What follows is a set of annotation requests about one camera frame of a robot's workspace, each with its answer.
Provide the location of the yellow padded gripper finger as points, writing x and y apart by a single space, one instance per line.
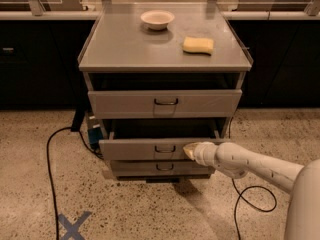
189 150

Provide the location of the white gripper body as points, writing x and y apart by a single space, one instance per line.
201 153

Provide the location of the grey drawer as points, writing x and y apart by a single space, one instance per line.
144 149
158 168
164 103

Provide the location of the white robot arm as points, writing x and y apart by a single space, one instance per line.
302 182

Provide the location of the grey bottom drawer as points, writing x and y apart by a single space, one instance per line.
158 168

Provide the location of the grey metal drawer cabinet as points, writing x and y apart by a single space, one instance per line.
123 54

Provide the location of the grey top drawer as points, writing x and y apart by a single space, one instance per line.
164 103

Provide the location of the blue power box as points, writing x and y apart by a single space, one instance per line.
95 129

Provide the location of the yellow sponge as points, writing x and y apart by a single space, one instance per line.
198 45

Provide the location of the white ceramic bowl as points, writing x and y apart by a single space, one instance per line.
157 19

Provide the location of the blue tape cross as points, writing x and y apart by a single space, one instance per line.
72 229

